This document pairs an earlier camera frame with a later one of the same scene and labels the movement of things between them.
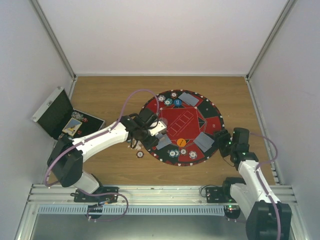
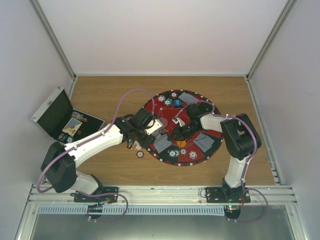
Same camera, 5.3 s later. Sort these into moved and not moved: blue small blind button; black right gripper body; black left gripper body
Moved: black right gripper body
Not moved: blue small blind button; black left gripper body
